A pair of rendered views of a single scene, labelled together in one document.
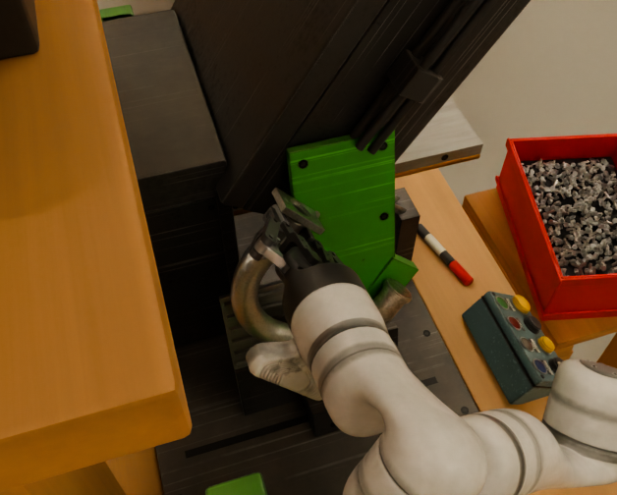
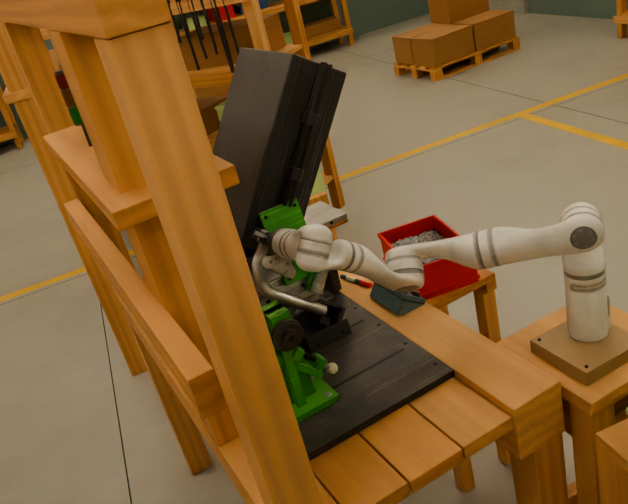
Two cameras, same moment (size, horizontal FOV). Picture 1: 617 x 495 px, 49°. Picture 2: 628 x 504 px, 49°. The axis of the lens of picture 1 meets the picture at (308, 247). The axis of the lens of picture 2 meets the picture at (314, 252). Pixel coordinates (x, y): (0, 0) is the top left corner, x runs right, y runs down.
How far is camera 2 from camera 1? 1.20 m
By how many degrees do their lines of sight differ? 26
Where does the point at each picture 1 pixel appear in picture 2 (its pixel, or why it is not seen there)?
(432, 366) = (360, 317)
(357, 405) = (294, 241)
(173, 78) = not seen: hidden behind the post
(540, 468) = (362, 251)
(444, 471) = (315, 228)
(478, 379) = (383, 313)
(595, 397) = (395, 252)
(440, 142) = (328, 218)
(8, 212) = not seen: hidden behind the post
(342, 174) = (282, 219)
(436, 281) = (355, 291)
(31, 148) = not seen: hidden behind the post
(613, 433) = (405, 261)
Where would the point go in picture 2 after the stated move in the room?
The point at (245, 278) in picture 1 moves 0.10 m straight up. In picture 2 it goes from (255, 265) to (245, 231)
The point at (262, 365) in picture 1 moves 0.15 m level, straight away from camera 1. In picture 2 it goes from (266, 260) to (250, 238)
